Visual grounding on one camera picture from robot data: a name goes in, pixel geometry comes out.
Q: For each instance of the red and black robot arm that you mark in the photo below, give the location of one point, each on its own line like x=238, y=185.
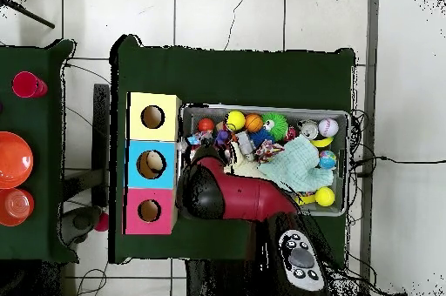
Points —
x=244, y=198

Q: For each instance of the wooden box with three holes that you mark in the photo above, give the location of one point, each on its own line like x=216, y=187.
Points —
x=163, y=129

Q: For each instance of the red-orange ball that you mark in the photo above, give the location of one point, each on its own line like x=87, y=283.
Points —
x=206, y=125

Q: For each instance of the smooth yellow ball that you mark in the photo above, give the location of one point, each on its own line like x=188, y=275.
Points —
x=236, y=121

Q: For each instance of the cream waffle cloth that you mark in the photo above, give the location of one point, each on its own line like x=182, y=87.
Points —
x=244, y=170

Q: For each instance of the small orange basketball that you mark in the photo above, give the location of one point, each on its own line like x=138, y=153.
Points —
x=254, y=123

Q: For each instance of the green spiky toy with eyes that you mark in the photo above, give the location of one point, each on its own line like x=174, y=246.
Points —
x=277, y=125

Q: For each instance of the mint green waffle cloth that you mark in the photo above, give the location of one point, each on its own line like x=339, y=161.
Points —
x=292, y=163

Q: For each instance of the silver drink can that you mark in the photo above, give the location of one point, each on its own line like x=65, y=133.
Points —
x=308, y=130

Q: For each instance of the globe print ball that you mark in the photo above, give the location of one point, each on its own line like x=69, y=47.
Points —
x=328, y=159

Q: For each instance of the white baseball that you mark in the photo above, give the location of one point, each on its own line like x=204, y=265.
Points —
x=328, y=127

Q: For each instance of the yellow ball with seam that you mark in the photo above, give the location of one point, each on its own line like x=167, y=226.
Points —
x=325, y=196

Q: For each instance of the grey device with red knob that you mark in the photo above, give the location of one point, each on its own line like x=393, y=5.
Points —
x=80, y=221

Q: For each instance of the red plastic cup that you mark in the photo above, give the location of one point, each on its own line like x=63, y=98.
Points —
x=28, y=84

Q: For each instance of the orange plastic bowl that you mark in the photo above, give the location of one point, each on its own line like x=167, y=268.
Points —
x=14, y=160

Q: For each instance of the orange plastic cup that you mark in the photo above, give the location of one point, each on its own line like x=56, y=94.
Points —
x=15, y=207

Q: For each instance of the black rod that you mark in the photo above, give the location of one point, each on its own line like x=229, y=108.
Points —
x=31, y=14

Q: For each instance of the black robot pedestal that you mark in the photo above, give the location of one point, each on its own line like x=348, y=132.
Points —
x=209, y=282

